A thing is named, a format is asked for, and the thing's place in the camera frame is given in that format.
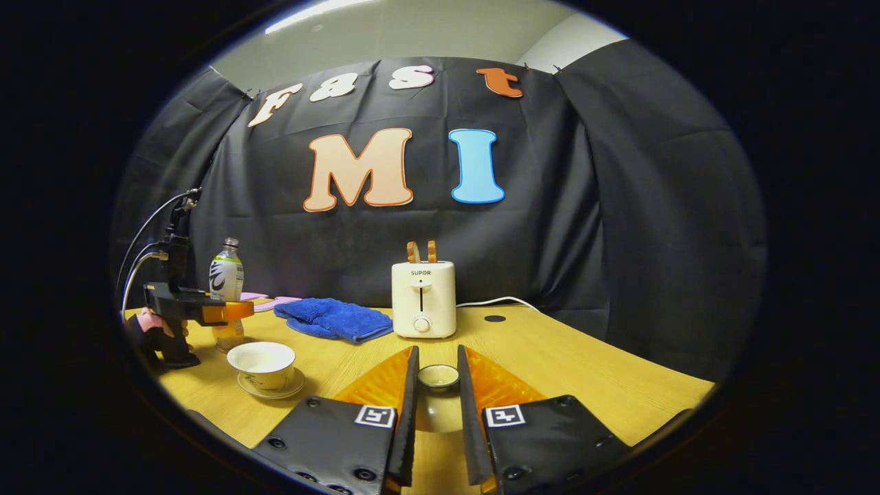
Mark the brown toast slice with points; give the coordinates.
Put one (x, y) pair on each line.
(432, 251)
(412, 252)

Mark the white toaster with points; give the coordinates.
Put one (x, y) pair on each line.
(424, 302)

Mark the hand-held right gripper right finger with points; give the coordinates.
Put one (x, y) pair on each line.
(471, 426)

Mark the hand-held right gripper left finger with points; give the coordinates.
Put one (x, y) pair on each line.
(405, 426)

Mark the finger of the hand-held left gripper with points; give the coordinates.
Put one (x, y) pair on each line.
(172, 290)
(206, 313)

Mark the blue towel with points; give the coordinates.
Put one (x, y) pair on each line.
(335, 320)

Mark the clear water bottle white label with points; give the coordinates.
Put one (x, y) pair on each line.
(227, 275)

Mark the pink foam cutout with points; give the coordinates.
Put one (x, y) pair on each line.
(275, 302)

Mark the cream ceramic teacup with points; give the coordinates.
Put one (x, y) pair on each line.
(265, 375)

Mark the black backdrop cloth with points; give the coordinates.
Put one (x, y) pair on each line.
(550, 240)

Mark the cream teacup lid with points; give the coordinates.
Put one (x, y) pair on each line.
(438, 412)

